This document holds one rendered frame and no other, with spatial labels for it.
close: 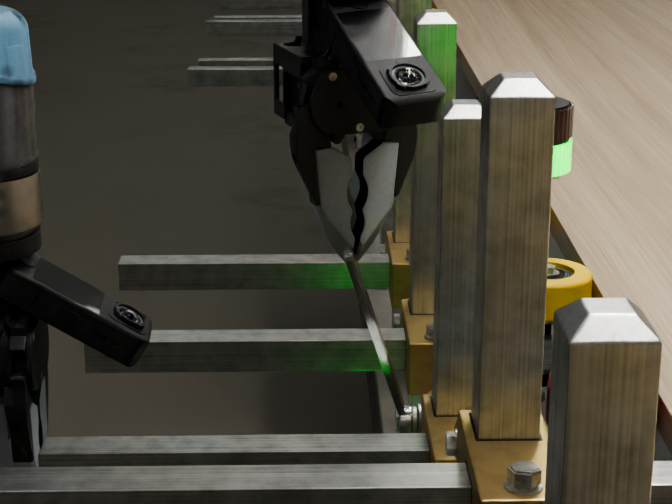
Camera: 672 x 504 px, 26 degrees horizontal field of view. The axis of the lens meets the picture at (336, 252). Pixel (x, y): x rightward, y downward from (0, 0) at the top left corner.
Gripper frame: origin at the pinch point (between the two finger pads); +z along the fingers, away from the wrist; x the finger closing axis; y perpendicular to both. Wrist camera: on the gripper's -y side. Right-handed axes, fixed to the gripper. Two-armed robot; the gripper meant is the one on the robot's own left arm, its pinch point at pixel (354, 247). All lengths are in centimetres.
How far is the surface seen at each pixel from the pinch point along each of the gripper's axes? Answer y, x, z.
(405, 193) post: 45, -24, 11
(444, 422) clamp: -2.5, -6.3, 13.7
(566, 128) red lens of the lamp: -4.3, -14.3, -8.5
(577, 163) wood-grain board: 50, -48, 11
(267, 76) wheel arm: 142, -41, 18
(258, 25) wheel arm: 190, -56, 18
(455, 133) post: -1.4, -7.1, -8.1
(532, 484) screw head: -31.5, 2.7, 3.0
